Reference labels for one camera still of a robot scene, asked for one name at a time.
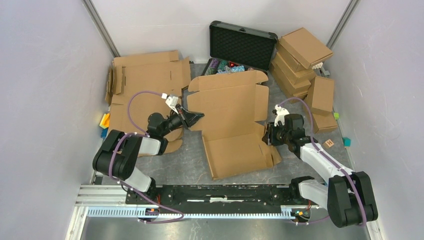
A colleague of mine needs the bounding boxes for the brown cardboard box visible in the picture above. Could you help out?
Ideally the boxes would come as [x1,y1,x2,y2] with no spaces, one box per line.
[186,70,282,180]

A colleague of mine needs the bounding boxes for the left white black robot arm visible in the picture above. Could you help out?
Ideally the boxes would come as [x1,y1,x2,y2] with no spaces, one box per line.
[92,104,205,204]

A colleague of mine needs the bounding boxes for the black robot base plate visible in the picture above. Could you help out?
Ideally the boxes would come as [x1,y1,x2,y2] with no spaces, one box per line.
[125,184,301,215]

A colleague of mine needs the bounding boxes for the stacked folded cardboard boxes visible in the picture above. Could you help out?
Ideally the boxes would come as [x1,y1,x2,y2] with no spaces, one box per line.
[269,43,317,100]

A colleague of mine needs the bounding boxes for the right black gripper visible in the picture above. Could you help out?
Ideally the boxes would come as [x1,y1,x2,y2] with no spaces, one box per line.
[261,120,291,146]

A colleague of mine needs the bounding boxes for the wooden letter block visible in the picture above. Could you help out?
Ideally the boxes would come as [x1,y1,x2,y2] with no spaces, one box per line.
[323,139,335,149]

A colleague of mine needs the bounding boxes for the aluminium frame rail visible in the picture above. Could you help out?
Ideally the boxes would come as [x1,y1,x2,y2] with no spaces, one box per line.
[75,185,127,207]

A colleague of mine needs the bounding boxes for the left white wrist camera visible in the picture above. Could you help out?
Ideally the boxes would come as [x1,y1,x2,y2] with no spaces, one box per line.
[161,93,182,115]

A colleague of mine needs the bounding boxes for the yellow orange toy block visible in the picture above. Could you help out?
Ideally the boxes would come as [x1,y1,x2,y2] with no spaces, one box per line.
[99,113,110,129]

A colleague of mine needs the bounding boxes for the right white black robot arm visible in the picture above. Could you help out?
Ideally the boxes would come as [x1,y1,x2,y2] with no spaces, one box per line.
[262,111,379,228]

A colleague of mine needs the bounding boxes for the white slotted cable duct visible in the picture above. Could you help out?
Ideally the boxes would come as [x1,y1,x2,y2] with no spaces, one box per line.
[86,206,311,220]

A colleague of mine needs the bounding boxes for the green toy cube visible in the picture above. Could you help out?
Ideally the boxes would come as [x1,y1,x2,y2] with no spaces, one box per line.
[333,112,340,120]

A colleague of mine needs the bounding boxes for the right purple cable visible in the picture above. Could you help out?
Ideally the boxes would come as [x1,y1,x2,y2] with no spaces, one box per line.
[278,96,367,227]

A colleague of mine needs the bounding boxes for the teal toy cube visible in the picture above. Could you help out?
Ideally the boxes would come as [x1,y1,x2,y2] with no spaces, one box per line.
[342,137,352,148]

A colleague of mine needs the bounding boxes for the low folded cardboard box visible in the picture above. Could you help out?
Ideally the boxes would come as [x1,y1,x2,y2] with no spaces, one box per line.
[312,111,338,134]

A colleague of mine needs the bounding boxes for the black poker chip case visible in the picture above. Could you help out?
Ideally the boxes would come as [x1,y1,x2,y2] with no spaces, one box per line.
[202,20,278,76]

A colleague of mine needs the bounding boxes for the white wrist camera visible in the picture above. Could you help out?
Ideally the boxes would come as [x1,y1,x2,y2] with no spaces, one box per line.
[272,104,290,127]
[161,93,182,115]

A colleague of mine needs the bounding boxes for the flat cardboard sheet stack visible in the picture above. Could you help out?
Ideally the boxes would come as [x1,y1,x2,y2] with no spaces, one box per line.
[105,50,191,133]

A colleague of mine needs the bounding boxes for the white plastic connector piece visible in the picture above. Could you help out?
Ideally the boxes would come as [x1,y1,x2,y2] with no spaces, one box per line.
[311,62,331,78]

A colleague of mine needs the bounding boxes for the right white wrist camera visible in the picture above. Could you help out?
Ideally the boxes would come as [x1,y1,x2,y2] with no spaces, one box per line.
[272,104,290,127]

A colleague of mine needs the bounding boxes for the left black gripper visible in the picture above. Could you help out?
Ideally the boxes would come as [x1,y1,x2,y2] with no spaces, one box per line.
[160,104,205,137]

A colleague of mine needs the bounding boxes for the leaning folded cardboard box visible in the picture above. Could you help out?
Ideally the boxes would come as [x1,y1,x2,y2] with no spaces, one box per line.
[304,76,335,116]

